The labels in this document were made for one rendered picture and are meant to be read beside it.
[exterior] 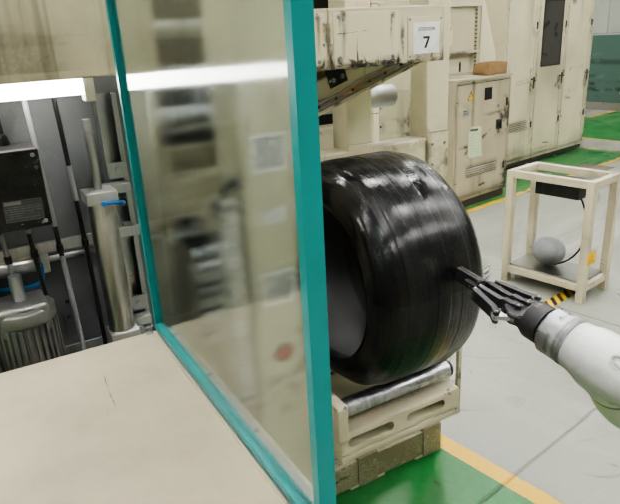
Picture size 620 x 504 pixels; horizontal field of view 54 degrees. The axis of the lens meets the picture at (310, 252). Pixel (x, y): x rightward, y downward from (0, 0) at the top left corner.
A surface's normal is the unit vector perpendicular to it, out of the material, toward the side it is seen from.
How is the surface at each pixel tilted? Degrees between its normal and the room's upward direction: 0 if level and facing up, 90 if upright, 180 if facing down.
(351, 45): 90
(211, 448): 0
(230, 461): 0
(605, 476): 0
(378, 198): 39
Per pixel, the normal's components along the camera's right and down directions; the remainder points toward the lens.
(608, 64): -0.77, 0.25
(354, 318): 0.24, -0.63
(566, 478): -0.05, -0.94
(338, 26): 0.50, 0.27
